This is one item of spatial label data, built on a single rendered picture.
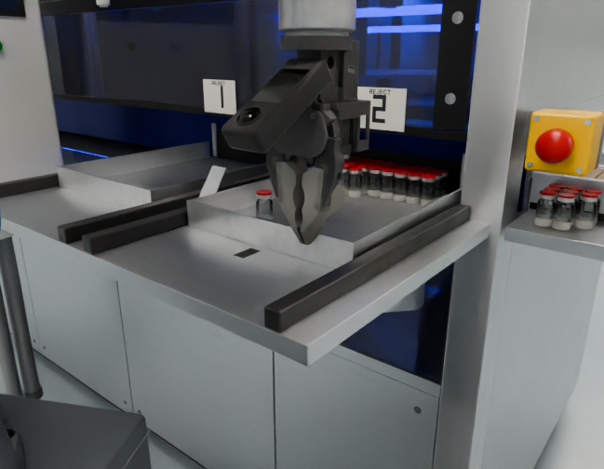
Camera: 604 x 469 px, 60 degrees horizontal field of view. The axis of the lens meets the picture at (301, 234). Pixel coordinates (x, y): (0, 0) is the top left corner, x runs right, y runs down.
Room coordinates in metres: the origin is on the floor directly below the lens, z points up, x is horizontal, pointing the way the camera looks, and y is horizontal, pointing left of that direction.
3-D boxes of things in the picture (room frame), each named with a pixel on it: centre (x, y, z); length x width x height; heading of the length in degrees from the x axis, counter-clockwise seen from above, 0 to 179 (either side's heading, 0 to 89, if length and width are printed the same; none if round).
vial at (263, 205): (0.67, 0.05, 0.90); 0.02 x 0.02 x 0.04
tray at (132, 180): (0.93, 0.21, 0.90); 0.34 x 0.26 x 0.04; 141
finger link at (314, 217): (0.54, -0.03, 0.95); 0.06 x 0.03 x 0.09; 141
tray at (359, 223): (0.72, -0.06, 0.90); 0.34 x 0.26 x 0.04; 142
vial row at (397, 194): (0.81, -0.12, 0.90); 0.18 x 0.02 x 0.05; 52
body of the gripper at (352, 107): (0.56, -0.02, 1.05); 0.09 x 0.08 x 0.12; 141
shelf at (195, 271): (0.77, 0.12, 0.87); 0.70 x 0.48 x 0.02; 51
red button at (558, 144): (0.62, -0.30, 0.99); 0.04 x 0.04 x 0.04; 51
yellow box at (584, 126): (0.66, -0.33, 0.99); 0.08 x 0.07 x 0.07; 141
